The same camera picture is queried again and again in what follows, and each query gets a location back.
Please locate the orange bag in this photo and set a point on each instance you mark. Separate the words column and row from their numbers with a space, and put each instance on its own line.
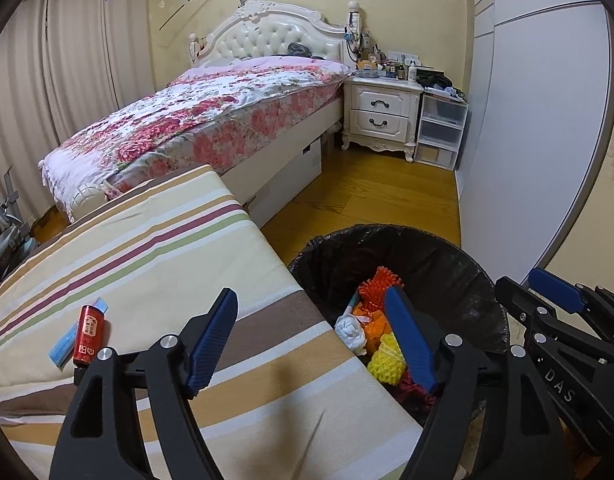
column 374, row 327

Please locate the dark red bag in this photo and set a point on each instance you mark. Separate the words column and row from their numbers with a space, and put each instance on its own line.
column 412, row 390

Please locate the orange spiky foam net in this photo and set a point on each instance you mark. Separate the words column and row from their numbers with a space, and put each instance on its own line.
column 379, row 285

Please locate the dark clothes pile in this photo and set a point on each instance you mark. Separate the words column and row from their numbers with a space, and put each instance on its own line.
column 432, row 77

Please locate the cluster of small bottles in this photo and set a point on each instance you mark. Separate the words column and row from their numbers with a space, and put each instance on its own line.
column 387, row 65

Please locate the black lined trash bin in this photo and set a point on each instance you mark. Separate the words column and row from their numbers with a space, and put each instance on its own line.
column 437, row 260

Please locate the white nightstand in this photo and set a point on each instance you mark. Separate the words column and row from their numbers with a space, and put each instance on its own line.
column 382, row 110

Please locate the white storage box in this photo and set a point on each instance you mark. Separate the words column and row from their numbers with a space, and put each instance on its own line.
column 292, row 175

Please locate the white bed with tufted headboard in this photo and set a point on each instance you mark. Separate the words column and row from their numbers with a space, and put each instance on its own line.
column 267, row 35

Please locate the red bottle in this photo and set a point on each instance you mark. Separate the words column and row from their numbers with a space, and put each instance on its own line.
column 89, row 335

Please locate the thin dark rod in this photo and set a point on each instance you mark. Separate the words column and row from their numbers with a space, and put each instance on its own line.
column 194, row 2

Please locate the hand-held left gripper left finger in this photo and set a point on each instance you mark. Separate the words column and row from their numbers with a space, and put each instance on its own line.
column 212, row 345

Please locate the grey desk chair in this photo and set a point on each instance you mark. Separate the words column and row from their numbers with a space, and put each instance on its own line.
column 7, row 245

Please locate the white tissue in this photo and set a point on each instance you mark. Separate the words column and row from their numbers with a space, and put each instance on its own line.
column 352, row 330

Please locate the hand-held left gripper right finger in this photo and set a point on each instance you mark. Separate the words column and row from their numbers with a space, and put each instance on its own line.
column 409, row 345

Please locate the white wardrobe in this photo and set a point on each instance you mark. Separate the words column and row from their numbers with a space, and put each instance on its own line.
column 537, row 110

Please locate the floral quilt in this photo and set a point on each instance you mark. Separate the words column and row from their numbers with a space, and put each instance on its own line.
column 187, row 115

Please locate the striped cloth-covered table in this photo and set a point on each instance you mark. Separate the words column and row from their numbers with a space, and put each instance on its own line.
column 162, row 260

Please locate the clear plastic drawer unit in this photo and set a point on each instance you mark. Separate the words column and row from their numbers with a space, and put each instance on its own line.
column 439, row 130

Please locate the light blue packet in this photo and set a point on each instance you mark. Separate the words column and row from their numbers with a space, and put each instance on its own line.
column 62, row 350

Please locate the beige curtains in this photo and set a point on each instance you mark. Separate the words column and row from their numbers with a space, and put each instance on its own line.
column 62, row 60

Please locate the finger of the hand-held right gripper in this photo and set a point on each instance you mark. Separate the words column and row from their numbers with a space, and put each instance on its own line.
column 557, row 287
column 537, row 317

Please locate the yellow foam fruit net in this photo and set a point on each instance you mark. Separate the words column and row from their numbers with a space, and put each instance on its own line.
column 387, row 360

